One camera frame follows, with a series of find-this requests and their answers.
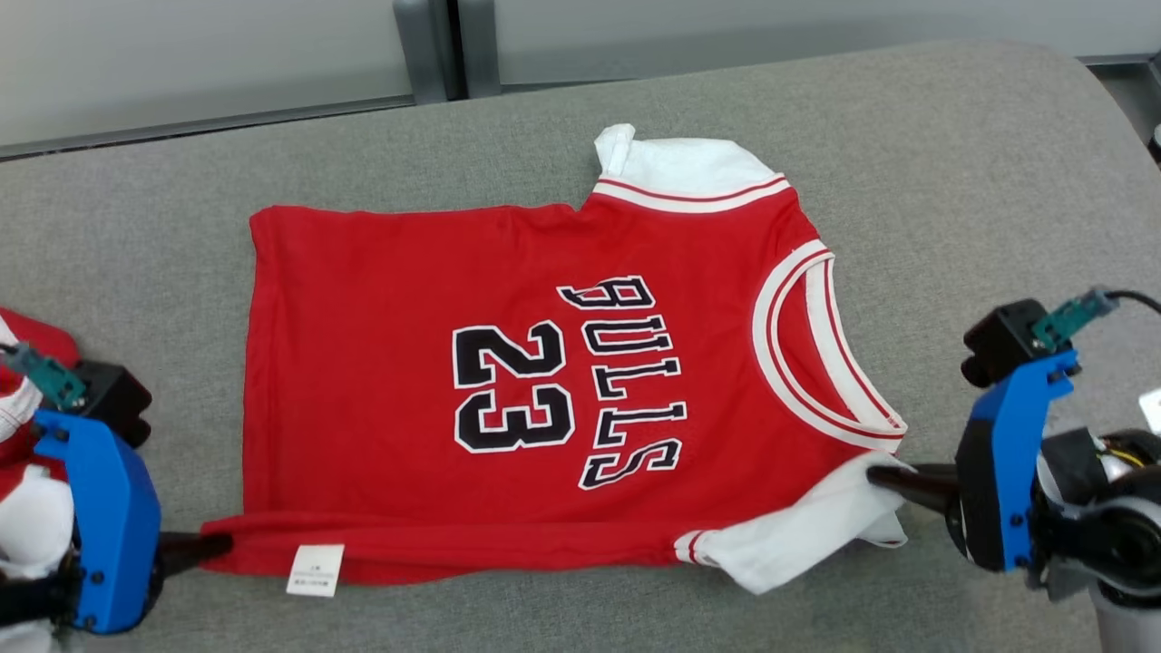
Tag teal left camera connector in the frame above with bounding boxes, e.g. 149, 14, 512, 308
0, 343, 88, 411

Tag grey rounded door post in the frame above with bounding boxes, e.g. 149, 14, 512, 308
456, 0, 502, 98
393, 0, 450, 103

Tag blue right camera bracket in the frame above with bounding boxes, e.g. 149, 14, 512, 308
965, 349, 1081, 573

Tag red Bulls 23 jersey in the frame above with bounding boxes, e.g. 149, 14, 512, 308
200, 124, 911, 598

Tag teal camera connector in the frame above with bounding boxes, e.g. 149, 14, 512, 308
0, 343, 88, 411
1032, 288, 1119, 354

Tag teal right camera connector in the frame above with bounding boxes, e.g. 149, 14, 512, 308
1032, 288, 1119, 354

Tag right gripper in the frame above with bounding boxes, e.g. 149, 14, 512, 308
866, 424, 1161, 601

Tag red shorts with white stripes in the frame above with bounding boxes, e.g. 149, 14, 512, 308
0, 308, 83, 495

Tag blue left camera bracket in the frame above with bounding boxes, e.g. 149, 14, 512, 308
34, 410, 163, 635

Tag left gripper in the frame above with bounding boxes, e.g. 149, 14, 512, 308
0, 531, 234, 629

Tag grey door frame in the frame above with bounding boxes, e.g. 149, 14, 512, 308
441, 0, 466, 99

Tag blue camera bracket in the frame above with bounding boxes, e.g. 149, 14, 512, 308
34, 410, 163, 635
965, 349, 1081, 573

